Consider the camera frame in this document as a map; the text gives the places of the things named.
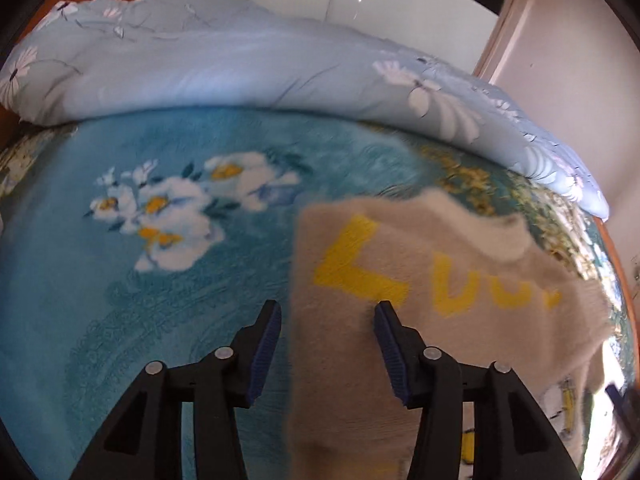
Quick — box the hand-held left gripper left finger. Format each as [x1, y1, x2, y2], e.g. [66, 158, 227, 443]
[69, 300, 283, 480]

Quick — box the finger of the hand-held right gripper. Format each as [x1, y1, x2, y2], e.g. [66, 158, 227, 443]
[604, 384, 637, 431]

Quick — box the white door frame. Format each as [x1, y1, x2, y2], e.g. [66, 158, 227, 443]
[472, 0, 542, 84]

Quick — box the beige sweater with yellow letters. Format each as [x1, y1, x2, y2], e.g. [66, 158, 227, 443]
[283, 189, 615, 480]

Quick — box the teal floral bed blanket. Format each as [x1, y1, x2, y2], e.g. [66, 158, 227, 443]
[0, 105, 632, 480]

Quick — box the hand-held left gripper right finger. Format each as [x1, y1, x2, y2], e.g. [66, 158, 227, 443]
[374, 300, 586, 480]

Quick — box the light blue floral quilt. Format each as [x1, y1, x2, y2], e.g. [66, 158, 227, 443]
[0, 0, 610, 218]

